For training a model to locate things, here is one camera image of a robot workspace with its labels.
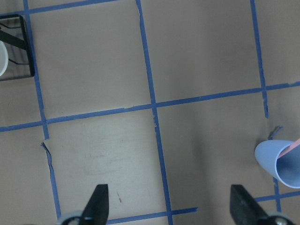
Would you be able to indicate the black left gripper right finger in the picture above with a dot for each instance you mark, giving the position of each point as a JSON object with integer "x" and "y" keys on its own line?
{"x": 244, "y": 210}

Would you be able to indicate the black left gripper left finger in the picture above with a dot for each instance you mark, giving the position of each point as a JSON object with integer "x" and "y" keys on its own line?
{"x": 97, "y": 209}

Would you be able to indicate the light blue plastic cup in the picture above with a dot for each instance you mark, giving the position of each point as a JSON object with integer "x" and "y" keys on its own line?
{"x": 273, "y": 157}

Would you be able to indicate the pink chopstick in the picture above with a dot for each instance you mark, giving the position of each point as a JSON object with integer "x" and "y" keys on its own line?
{"x": 290, "y": 148}

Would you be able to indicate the white cup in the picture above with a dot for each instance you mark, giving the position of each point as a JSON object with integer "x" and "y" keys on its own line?
{"x": 3, "y": 58}

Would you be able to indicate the black wire rack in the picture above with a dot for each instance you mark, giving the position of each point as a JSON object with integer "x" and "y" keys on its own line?
{"x": 14, "y": 34}

